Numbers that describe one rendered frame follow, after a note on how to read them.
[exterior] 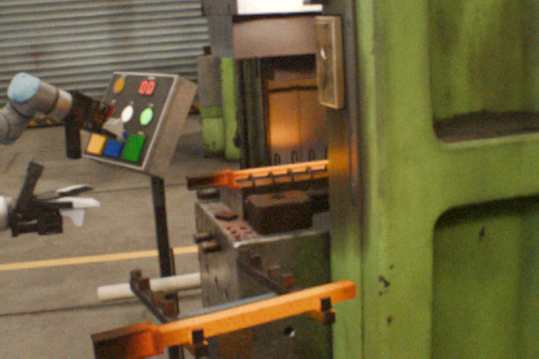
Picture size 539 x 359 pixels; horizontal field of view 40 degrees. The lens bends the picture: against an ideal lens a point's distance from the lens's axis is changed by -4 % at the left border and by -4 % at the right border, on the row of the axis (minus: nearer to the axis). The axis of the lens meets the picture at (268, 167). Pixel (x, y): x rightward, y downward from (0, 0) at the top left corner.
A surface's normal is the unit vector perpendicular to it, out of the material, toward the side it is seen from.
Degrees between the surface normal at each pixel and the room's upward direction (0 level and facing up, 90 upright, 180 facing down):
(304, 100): 90
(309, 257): 90
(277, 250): 90
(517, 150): 90
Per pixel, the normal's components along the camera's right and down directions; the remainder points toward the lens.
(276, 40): 0.31, 0.19
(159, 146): 0.68, 0.12
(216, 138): 0.07, 0.21
